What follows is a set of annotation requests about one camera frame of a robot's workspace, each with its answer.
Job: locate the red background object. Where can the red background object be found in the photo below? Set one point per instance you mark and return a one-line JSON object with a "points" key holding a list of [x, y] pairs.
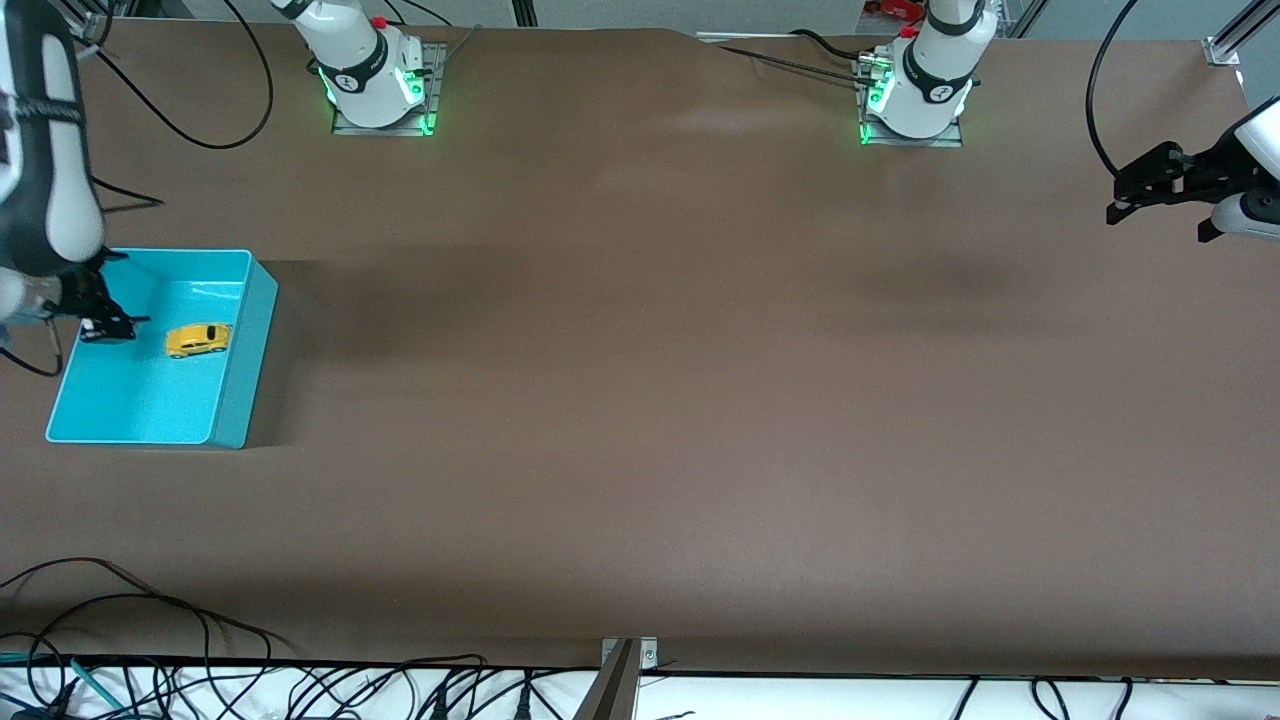
{"points": [[895, 9]]}

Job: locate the aluminium frame profile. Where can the aluminium frame profile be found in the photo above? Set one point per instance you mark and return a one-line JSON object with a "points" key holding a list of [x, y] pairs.
{"points": [[88, 25], [1235, 40]]}

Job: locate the turquoise plastic bin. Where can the turquoise plastic bin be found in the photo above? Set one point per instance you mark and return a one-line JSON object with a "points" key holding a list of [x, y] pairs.
{"points": [[140, 400]]}

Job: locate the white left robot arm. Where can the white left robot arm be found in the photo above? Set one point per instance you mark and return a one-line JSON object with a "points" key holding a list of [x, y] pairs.
{"points": [[930, 90]]}

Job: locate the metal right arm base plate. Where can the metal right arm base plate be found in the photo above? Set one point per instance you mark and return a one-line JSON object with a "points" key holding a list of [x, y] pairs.
{"points": [[436, 80]]}

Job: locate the aluminium frame strut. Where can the aluminium frame strut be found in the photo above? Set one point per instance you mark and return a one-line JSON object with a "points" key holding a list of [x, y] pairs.
{"points": [[1025, 15]]}

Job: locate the angled dark metal bar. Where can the angled dark metal bar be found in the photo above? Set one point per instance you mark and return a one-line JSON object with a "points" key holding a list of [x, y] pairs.
{"points": [[610, 695]]}

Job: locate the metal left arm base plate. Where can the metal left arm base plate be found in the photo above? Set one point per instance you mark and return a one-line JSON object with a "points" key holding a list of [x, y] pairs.
{"points": [[950, 140]]}

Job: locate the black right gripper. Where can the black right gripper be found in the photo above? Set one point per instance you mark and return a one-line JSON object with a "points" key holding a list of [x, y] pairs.
{"points": [[88, 298]]}

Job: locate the black power plug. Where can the black power plug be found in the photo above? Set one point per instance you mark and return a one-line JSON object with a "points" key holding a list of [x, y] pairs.
{"points": [[523, 702], [437, 706]]}

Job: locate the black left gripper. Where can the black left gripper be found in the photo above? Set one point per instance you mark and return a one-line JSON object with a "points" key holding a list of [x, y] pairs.
{"points": [[1197, 172]]}

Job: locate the small metal bracket plate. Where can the small metal bracket plate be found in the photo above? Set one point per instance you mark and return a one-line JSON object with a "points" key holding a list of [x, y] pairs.
{"points": [[648, 652]]}

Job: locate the yellow beetle toy car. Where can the yellow beetle toy car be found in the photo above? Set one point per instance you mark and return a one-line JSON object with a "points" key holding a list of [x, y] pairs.
{"points": [[198, 340]]}

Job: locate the black frame post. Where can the black frame post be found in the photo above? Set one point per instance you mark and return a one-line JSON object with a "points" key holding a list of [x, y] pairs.
{"points": [[524, 10]]}

